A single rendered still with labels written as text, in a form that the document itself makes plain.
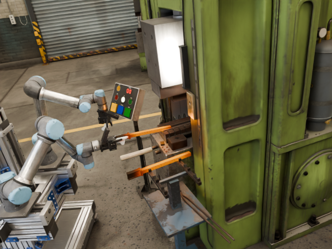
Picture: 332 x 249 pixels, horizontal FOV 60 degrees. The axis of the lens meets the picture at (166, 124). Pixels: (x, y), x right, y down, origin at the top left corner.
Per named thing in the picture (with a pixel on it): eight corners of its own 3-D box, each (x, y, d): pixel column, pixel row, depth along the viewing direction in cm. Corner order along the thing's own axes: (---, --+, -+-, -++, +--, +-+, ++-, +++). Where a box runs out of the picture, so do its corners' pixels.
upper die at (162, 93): (160, 99, 197) (159, 86, 193) (151, 90, 214) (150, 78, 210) (215, 86, 209) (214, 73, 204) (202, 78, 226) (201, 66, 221)
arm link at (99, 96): (93, 90, 225) (104, 88, 226) (97, 103, 230) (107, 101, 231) (92, 93, 218) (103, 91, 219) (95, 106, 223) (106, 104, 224)
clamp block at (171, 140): (172, 150, 203) (171, 143, 200) (168, 145, 210) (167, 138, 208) (187, 146, 206) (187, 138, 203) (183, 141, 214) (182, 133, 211)
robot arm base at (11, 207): (-1, 213, 180) (-7, 201, 175) (12, 196, 193) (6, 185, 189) (22, 211, 179) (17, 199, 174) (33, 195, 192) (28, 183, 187)
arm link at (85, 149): (77, 153, 204) (75, 143, 200) (93, 149, 207) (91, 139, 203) (78, 158, 197) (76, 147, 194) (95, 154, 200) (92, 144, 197)
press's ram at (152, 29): (166, 92, 182) (158, 26, 163) (148, 76, 214) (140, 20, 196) (224, 78, 193) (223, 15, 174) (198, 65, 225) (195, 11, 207)
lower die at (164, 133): (166, 143, 214) (165, 133, 210) (157, 132, 231) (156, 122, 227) (216, 128, 225) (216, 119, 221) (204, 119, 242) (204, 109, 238)
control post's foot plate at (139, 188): (140, 199, 297) (139, 192, 293) (135, 187, 316) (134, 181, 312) (160, 193, 303) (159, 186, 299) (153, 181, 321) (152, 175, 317)
